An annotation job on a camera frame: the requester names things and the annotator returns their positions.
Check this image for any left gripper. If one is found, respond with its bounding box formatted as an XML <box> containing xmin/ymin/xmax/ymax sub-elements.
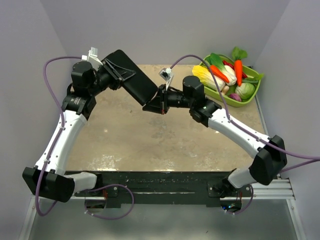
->
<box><xmin>88</xmin><ymin>59</ymin><xmax>136</xmax><ymax>96</ymax></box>

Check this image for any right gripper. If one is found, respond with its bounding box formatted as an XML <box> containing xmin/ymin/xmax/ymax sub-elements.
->
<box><xmin>144</xmin><ymin>83</ymin><xmax>194</xmax><ymax>115</ymax></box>

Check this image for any black tool case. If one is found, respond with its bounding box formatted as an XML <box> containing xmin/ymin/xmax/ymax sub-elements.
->
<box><xmin>104</xmin><ymin>49</ymin><xmax>158</xmax><ymax>106</ymax></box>

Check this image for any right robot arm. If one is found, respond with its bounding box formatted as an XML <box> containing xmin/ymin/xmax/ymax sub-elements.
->
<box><xmin>142</xmin><ymin>76</ymin><xmax>287</xmax><ymax>197</ymax></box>

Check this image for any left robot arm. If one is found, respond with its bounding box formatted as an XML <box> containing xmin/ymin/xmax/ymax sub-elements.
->
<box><xmin>22</xmin><ymin>57</ymin><xmax>138</xmax><ymax>203</ymax></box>

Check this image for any toy carrot left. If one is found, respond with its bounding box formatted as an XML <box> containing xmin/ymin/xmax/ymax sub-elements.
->
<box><xmin>209</xmin><ymin>65</ymin><xmax>230</xmax><ymax>83</ymax></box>

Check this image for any toy carrot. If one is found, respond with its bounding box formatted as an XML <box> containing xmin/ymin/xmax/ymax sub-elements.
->
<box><xmin>209</xmin><ymin>65</ymin><xmax>230</xmax><ymax>83</ymax></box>
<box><xmin>231</xmin><ymin>46</ymin><xmax>248</xmax><ymax>87</ymax></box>

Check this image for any toy mushroom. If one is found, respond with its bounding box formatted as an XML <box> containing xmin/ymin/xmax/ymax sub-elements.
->
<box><xmin>221</xmin><ymin>85</ymin><xmax>230</xmax><ymax>95</ymax></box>

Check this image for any toy purple onion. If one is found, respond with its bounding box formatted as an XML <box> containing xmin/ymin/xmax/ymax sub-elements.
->
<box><xmin>228</xmin><ymin>93</ymin><xmax>242</xmax><ymax>102</ymax></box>

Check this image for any toy bok choy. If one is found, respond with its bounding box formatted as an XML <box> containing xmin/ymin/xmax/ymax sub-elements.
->
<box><xmin>209</xmin><ymin>53</ymin><xmax>237</xmax><ymax>86</ymax></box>

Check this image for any toy green cabbage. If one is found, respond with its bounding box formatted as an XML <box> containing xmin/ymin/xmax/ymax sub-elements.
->
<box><xmin>235</xmin><ymin>82</ymin><xmax>256</xmax><ymax>101</ymax></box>

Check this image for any toy red chili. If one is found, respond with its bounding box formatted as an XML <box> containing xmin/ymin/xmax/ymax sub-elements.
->
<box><xmin>222</xmin><ymin>60</ymin><xmax>248</xmax><ymax>79</ymax></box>

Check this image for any toy carrot right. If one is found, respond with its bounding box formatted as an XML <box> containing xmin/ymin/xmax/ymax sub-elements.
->
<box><xmin>231</xmin><ymin>46</ymin><xmax>248</xmax><ymax>87</ymax></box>

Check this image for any green vegetable tray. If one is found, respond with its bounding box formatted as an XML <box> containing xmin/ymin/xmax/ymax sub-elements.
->
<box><xmin>192</xmin><ymin>50</ymin><xmax>264</xmax><ymax>107</ymax></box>

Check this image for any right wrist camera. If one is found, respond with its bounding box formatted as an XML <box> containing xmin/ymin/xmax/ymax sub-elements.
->
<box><xmin>159</xmin><ymin>67</ymin><xmax>174</xmax><ymax>91</ymax></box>

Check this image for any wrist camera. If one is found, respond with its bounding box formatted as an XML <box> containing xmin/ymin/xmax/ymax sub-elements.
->
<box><xmin>81</xmin><ymin>47</ymin><xmax>103</xmax><ymax>71</ymax></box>
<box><xmin>159</xmin><ymin>67</ymin><xmax>174</xmax><ymax>91</ymax></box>

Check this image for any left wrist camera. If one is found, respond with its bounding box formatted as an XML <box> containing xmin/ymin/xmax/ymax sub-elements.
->
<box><xmin>81</xmin><ymin>47</ymin><xmax>103</xmax><ymax>71</ymax></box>

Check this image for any aluminium rail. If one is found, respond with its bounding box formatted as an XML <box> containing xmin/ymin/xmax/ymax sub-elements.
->
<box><xmin>69</xmin><ymin>179</ymin><xmax>294</xmax><ymax>205</ymax></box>

